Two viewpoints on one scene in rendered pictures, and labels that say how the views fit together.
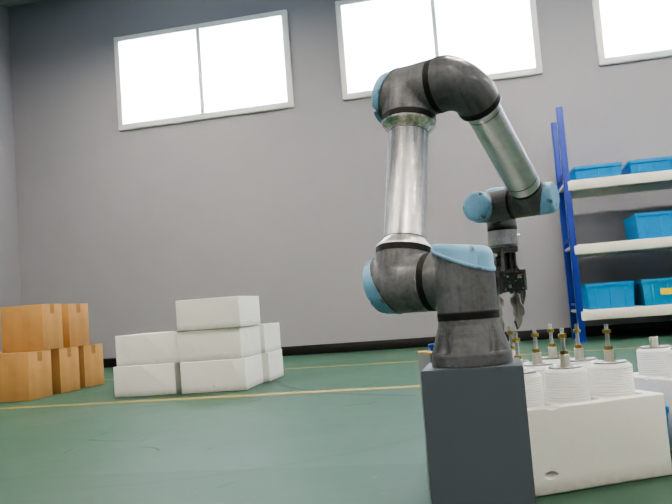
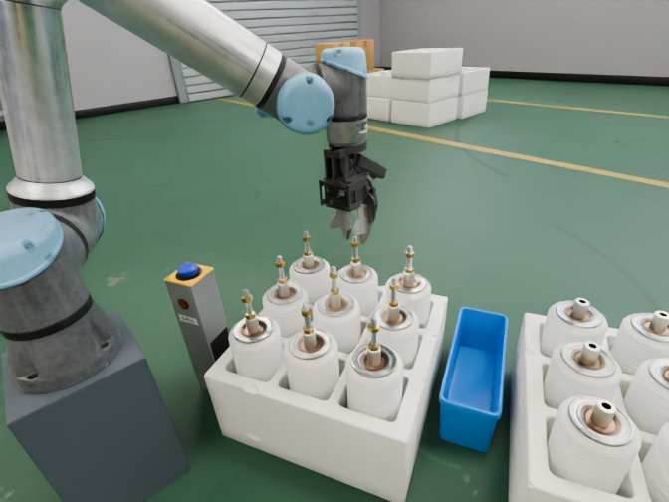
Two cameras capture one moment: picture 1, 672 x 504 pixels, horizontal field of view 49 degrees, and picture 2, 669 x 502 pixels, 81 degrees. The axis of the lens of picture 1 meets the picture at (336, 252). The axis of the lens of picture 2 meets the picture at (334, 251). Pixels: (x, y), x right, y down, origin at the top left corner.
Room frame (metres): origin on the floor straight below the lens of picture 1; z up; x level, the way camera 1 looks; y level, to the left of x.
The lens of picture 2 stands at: (1.33, -0.88, 0.73)
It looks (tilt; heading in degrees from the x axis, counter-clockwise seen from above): 30 degrees down; 41
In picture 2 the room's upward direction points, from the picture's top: 4 degrees counter-clockwise
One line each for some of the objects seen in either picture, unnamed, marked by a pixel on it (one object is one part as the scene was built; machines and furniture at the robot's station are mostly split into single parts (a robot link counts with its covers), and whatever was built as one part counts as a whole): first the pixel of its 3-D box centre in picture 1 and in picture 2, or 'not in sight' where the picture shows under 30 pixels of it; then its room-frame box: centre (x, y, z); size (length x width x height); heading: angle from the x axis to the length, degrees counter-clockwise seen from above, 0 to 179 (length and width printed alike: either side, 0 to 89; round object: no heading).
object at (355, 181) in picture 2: (506, 270); (346, 174); (1.89, -0.43, 0.49); 0.09 x 0.08 x 0.12; 3
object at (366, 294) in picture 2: not in sight; (357, 306); (1.91, -0.43, 0.16); 0.10 x 0.10 x 0.18
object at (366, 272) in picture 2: not in sight; (355, 273); (1.91, -0.43, 0.25); 0.08 x 0.08 x 0.01
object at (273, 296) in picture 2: not in sight; (284, 293); (1.76, -0.35, 0.25); 0.08 x 0.08 x 0.01
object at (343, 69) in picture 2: (499, 209); (342, 84); (1.89, -0.43, 0.65); 0.09 x 0.08 x 0.11; 144
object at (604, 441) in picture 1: (544, 432); (339, 363); (1.79, -0.47, 0.09); 0.39 x 0.39 x 0.18; 16
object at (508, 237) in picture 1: (504, 239); (347, 130); (1.89, -0.44, 0.57); 0.08 x 0.08 x 0.05
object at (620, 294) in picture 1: (605, 295); not in sight; (6.18, -2.23, 0.36); 0.50 x 0.38 x 0.21; 169
